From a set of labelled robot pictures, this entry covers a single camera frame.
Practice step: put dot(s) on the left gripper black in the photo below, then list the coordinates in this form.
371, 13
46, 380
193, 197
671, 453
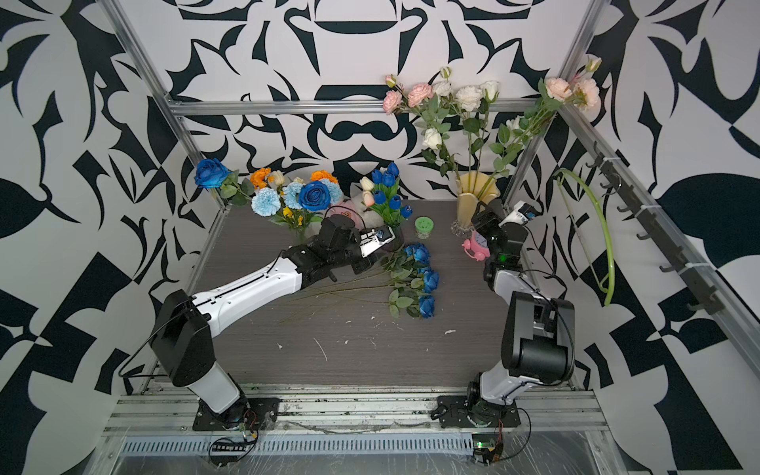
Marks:
366, 263

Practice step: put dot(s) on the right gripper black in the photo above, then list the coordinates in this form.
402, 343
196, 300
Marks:
486, 223

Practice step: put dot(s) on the yellow ruffled glass vase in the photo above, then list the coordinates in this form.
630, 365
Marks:
473, 188

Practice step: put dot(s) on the single blue rose stem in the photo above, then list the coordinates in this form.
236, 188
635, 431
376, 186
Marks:
411, 256

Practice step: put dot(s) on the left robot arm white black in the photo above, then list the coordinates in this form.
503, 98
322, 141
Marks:
182, 338

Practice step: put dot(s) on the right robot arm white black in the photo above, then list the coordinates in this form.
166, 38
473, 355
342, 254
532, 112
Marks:
537, 348

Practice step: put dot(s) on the pink alarm clock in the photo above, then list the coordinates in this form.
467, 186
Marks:
476, 247

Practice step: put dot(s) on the white plush toy pink shirt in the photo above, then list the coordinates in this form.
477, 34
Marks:
362, 217

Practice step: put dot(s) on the small green cup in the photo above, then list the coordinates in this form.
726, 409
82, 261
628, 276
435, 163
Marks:
423, 227

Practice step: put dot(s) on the blue white tulip bunch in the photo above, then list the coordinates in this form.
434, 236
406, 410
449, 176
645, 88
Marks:
380, 194

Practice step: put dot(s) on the blue orange mixed bouquet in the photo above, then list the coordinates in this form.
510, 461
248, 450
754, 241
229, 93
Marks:
295, 204

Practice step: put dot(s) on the white rose stems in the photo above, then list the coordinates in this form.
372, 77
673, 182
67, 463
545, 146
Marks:
458, 129

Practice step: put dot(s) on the pink rose stem left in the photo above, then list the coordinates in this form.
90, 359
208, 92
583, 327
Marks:
409, 98

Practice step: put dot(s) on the pink rose stem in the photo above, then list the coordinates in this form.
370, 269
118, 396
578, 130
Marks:
409, 98
580, 92

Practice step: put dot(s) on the pink rose stem right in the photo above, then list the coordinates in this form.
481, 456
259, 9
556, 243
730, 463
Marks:
580, 92

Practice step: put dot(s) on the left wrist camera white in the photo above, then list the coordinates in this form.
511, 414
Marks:
370, 240

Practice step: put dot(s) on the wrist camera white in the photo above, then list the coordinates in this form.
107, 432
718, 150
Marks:
370, 240
520, 214

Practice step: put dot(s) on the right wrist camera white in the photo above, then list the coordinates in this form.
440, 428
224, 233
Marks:
520, 214

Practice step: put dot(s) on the black hook rail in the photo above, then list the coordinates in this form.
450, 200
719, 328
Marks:
657, 226

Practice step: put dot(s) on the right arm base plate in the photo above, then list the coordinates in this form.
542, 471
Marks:
459, 413

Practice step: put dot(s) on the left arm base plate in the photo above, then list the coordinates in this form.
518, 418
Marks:
255, 414

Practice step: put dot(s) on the right controller board with wires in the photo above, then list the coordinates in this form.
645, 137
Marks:
502, 446

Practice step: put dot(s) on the controller board with wires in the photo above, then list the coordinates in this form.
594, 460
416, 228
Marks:
229, 450
502, 446

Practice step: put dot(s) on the left controller board with wires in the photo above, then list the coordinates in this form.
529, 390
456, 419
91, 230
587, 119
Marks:
229, 450

